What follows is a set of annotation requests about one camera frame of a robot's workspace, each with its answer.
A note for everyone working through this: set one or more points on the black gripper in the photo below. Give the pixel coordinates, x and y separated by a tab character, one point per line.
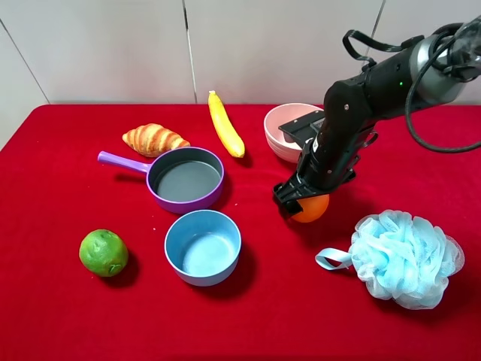
326	161

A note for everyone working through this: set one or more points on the orange fruit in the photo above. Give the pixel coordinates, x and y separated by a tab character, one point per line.
312	208

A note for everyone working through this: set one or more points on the pink bowl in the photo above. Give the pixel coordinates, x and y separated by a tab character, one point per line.
286	150

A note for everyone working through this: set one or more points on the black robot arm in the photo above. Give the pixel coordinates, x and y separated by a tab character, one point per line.
395	81

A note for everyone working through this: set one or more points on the yellow banana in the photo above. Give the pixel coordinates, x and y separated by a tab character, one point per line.
230	139

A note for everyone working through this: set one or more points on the blue bowl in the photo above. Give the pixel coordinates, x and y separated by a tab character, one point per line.
203	247

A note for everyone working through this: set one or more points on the purple toy saucepan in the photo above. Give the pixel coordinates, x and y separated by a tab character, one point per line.
182	180

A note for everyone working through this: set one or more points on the blue mesh bath sponge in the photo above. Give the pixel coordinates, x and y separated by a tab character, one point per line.
399	257

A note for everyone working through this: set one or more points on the croissant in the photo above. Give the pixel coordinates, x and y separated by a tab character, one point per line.
152	140

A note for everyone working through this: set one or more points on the red velvet tablecloth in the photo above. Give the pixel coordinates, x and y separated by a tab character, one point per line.
278	304

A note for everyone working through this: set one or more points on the green citrus fruit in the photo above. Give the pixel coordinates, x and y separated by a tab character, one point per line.
103	253

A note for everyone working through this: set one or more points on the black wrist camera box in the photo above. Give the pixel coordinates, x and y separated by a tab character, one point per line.
303	128

